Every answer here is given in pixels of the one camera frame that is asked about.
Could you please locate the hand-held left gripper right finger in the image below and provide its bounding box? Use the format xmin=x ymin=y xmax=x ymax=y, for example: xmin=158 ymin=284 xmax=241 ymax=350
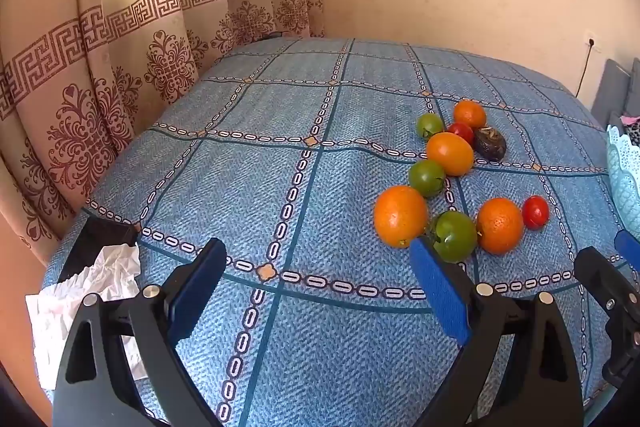
xmin=409 ymin=237 xmax=586 ymax=427

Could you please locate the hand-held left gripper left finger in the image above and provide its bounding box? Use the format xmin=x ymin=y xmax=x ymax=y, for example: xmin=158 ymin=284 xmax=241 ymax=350
xmin=52 ymin=237 xmax=228 ymax=427

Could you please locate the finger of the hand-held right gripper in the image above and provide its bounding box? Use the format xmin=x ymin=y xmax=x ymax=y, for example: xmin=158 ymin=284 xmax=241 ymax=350
xmin=573 ymin=246 xmax=640 ymax=388
xmin=614 ymin=229 xmax=640 ymax=275

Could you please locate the green tomato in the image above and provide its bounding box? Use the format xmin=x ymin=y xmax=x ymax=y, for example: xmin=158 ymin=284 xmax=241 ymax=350
xmin=431 ymin=211 xmax=478 ymax=263
xmin=416 ymin=113 xmax=445 ymax=140
xmin=408 ymin=159 xmax=446 ymax=198

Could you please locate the light blue plastic basket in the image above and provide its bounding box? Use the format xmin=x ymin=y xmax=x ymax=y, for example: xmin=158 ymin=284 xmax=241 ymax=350
xmin=606 ymin=124 xmax=640 ymax=238

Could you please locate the large orange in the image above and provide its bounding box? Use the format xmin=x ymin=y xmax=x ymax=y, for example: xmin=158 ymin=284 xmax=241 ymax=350
xmin=374 ymin=186 xmax=430 ymax=249

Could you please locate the red tomato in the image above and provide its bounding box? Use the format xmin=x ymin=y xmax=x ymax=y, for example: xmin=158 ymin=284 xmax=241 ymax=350
xmin=446 ymin=122 xmax=474 ymax=146
xmin=521 ymin=195 xmax=550 ymax=230

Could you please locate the dark avocado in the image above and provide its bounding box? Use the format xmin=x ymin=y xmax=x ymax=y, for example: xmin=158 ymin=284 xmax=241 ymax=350
xmin=473 ymin=127 xmax=507 ymax=158

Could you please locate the small orange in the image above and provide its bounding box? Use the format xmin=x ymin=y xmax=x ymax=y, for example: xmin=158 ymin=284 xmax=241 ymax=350
xmin=454 ymin=100 xmax=487 ymax=130

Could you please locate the crumpled white tissue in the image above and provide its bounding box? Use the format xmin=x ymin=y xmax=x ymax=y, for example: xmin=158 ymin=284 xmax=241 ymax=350
xmin=25 ymin=243 xmax=151 ymax=390

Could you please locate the black box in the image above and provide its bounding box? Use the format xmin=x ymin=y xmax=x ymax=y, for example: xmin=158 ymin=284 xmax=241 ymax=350
xmin=57 ymin=214 xmax=141 ymax=288

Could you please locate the grey sofa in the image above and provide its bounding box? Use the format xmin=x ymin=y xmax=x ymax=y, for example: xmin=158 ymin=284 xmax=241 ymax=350
xmin=591 ymin=58 xmax=640 ymax=128

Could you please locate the beige patterned curtain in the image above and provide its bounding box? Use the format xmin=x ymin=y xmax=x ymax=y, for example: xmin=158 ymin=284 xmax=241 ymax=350
xmin=0 ymin=0 xmax=326 ymax=268

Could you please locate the black power cable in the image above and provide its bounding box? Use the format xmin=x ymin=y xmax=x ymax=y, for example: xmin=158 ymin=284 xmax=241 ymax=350
xmin=575 ymin=47 xmax=593 ymax=98

